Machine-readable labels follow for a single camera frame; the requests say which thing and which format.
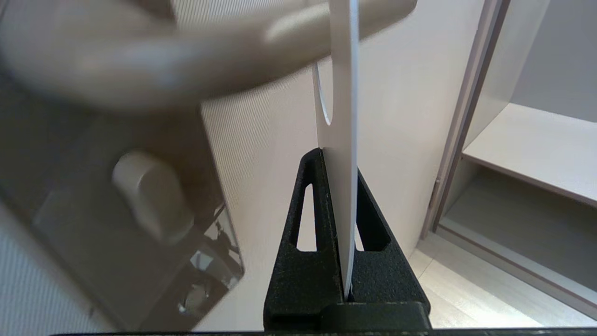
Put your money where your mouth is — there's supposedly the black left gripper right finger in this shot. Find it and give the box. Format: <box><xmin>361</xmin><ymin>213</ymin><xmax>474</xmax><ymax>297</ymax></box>
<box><xmin>351</xmin><ymin>170</ymin><xmax>430</xmax><ymax>327</ymax></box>

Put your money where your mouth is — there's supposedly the metal door handle lever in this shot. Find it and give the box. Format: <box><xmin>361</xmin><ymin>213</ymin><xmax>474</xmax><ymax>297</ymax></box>
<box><xmin>0</xmin><ymin>0</ymin><xmax>418</xmax><ymax>115</ymax></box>

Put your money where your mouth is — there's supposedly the white closet shelf board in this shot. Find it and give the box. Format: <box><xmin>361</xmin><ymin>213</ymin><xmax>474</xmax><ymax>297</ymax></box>
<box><xmin>463</xmin><ymin>103</ymin><xmax>597</xmax><ymax>208</ymax></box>

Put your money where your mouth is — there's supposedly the white and blue door hanger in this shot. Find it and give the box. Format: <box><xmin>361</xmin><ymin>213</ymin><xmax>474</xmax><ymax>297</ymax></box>
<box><xmin>312</xmin><ymin>0</ymin><xmax>361</xmax><ymax>299</ymax></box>

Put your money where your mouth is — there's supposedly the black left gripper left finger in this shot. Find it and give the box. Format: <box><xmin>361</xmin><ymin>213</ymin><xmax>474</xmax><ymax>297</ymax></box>
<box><xmin>264</xmin><ymin>148</ymin><xmax>347</xmax><ymax>331</ymax></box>

